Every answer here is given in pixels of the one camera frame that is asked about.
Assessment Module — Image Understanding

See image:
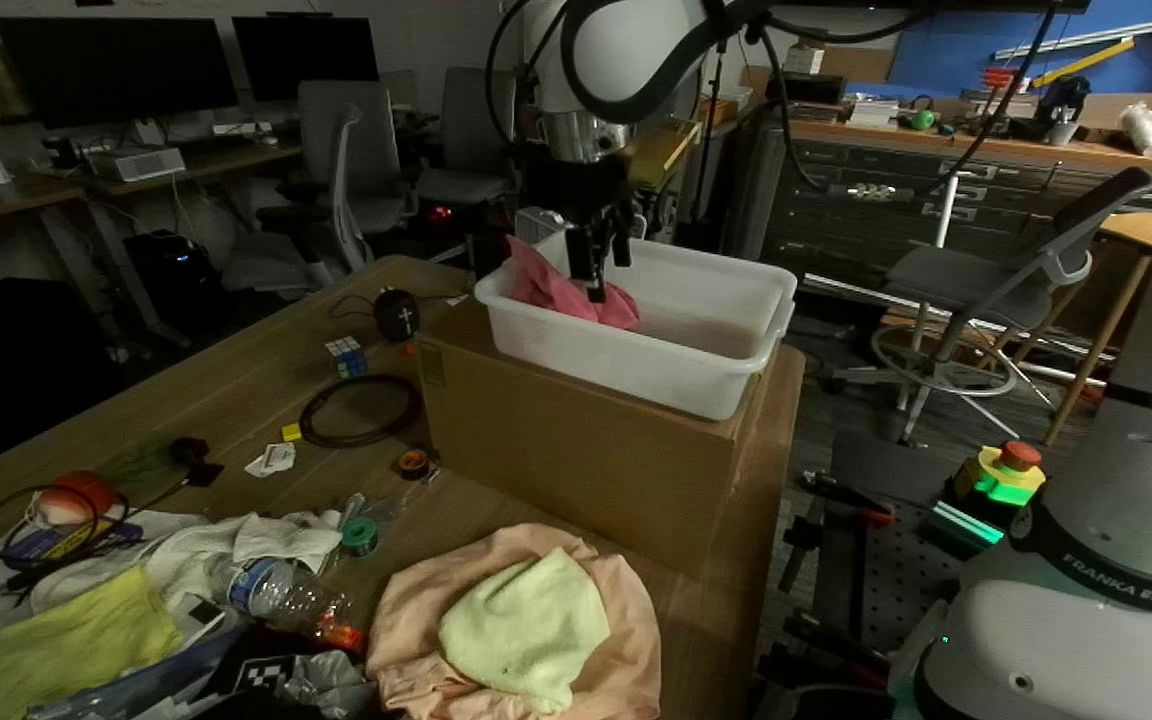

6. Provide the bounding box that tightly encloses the white paper scrap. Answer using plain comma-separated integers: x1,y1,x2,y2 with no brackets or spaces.
243,445,296,481

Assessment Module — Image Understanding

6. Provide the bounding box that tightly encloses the left black monitor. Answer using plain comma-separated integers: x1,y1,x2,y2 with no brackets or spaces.
0,16,238,128

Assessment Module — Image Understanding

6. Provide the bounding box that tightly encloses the grey folding chair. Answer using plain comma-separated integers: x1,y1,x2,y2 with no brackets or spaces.
885,169,1152,438

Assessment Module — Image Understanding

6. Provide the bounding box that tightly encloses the peach cloth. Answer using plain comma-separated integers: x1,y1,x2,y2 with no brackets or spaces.
368,523,666,720

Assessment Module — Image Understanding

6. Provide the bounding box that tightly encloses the wooden stool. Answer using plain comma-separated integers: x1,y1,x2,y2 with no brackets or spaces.
1044,212,1152,445

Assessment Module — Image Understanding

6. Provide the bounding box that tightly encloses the light green cloth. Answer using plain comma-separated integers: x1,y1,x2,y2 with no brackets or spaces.
435,546,614,712

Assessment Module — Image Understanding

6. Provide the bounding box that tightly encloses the green tape roll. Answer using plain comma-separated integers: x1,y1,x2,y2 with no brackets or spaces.
339,514,380,554

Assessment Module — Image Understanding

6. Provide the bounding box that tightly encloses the white sock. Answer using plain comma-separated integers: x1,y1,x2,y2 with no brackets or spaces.
141,511,343,605

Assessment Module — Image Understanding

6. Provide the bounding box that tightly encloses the middle black monitor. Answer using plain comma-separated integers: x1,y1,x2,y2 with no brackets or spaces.
231,12,380,104

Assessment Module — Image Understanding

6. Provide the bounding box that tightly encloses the white plastic box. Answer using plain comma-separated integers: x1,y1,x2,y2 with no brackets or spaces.
474,241,798,419

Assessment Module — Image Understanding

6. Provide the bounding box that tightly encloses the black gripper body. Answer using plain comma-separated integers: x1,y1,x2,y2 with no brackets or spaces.
523,149,631,254

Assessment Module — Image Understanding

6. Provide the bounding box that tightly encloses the brown cardboard box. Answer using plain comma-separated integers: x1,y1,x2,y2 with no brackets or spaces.
415,302,805,720

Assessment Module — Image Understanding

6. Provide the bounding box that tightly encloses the pink cloth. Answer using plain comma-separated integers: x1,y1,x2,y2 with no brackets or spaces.
507,241,641,329

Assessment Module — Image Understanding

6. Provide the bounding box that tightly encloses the rubiks cube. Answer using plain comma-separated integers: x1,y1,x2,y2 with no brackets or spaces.
323,335,368,380

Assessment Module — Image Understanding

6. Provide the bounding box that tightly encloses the grey office chair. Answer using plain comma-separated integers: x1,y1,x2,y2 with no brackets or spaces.
296,80,409,270

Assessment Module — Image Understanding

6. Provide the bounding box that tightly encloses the black monitor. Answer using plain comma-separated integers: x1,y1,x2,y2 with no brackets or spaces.
0,16,238,128
231,12,380,104

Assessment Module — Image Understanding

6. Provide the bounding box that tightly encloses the black round ball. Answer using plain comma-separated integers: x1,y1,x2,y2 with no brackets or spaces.
374,288,422,343

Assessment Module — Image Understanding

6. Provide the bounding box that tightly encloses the emergency stop button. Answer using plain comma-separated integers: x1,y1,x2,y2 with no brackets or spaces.
929,438,1044,546

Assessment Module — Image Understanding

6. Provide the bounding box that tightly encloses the plastic water bottle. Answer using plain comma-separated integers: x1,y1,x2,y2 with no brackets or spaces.
226,554,368,656

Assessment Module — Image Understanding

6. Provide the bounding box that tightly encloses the black rubber ring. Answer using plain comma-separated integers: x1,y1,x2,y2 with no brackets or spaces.
296,370,426,452

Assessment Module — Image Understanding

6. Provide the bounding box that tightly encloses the yellow green towel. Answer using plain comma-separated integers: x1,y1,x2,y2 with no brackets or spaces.
0,567,184,720

